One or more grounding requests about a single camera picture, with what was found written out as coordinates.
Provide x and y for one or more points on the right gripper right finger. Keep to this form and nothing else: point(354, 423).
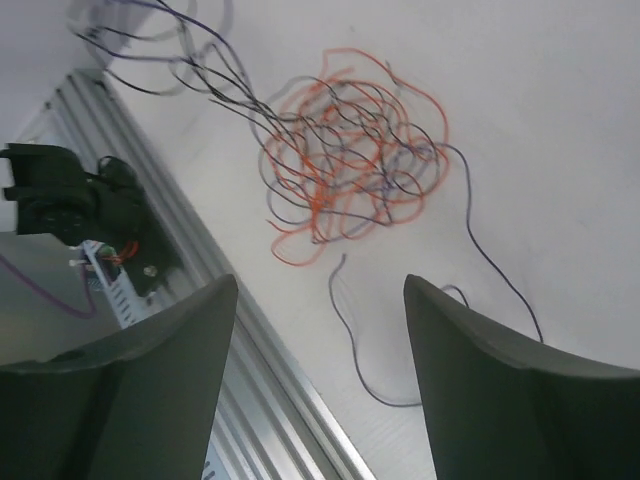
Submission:
point(500, 405)

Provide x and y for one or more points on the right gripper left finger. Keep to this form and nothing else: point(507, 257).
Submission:
point(138, 404)

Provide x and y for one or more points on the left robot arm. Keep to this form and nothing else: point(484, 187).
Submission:
point(53, 194)

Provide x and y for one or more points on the white slotted cable duct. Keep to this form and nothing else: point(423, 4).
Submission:
point(111, 279)

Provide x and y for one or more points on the aluminium mounting rail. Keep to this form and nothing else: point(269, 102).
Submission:
point(270, 421)

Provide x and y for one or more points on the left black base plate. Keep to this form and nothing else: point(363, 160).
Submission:
point(154, 258)

